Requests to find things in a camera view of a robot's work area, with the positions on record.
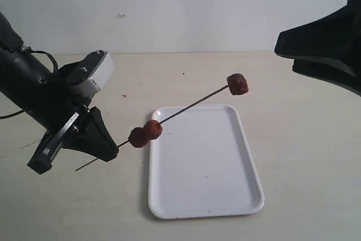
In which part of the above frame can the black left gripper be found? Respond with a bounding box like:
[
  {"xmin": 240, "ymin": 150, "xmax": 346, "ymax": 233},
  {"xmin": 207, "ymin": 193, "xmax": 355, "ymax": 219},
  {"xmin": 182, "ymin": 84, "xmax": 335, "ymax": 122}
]
[{"xmin": 25, "ymin": 63, "xmax": 118, "ymax": 174}]

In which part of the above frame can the red meatball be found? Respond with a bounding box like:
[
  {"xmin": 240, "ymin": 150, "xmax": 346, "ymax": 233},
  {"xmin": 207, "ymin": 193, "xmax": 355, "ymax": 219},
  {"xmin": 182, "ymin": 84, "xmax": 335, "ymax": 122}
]
[
  {"xmin": 128, "ymin": 127, "xmax": 149, "ymax": 148},
  {"xmin": 227, "ymin": 73, "xmax": 249, "ymax": 96},
  {"xmin": 143, "ymin": 120, "xmax": 162, "ymax": 141}
]

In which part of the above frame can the thin metal skewer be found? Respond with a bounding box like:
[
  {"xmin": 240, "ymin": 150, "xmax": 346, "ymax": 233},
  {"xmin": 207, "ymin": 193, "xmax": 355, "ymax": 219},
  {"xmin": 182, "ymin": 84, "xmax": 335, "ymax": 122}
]
[{"xmin": 74, "ymin": 84, "xmax": 230, "ymax": 172}]

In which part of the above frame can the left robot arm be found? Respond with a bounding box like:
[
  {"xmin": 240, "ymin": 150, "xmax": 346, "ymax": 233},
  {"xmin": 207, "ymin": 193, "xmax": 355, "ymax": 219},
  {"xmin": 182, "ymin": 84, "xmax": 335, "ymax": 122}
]
[{"xmin": 1, "ymin": 15, "xmax": 118, "ymax": 174}]

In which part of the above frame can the white rectangular plastic tray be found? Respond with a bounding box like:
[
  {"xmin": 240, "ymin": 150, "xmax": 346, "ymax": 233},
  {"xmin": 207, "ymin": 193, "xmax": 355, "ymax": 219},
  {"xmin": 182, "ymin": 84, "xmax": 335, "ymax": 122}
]
[{"xmin": 148, "ymin": 104, "xmax": 265, "ymax": 219}]

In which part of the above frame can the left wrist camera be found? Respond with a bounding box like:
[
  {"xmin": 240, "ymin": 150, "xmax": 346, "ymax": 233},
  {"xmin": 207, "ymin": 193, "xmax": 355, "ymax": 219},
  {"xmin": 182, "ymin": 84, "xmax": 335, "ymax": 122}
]
[{"xmin": 67, "ymin": 50, "xmax": 115, "ymax": 98}]

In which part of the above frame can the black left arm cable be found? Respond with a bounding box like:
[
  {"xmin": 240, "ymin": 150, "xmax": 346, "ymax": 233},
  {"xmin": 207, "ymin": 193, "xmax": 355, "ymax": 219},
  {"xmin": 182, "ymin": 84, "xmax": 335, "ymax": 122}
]
[{"xmin": 0, "ymin": 45, "xmax": 59, "ymax": 120}]

